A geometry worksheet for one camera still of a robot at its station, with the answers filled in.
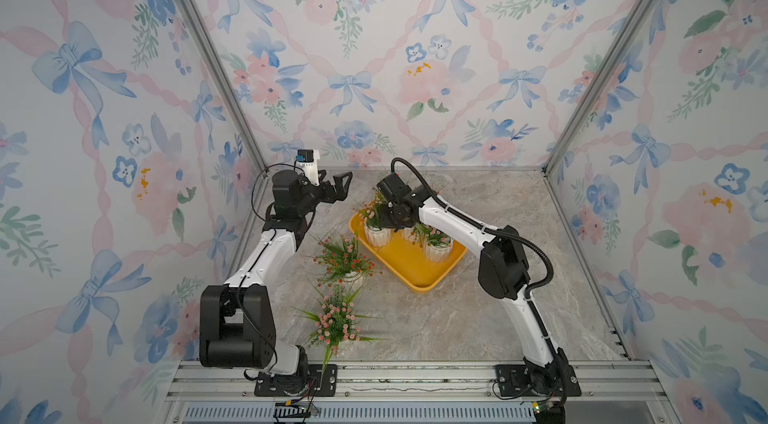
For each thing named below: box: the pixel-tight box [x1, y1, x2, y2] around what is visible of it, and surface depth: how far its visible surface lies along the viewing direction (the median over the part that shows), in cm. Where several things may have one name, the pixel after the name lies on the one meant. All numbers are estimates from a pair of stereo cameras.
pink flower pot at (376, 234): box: [359, 189, 393, 247], surface depth 95 cm
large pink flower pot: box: [291, 285, 384, 366], surface depth 70 cm
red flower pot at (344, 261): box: [313, 235, 383, 288], surface depth 81 cm
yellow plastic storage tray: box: [349, 211, 468, 294], surface depth 92 cm
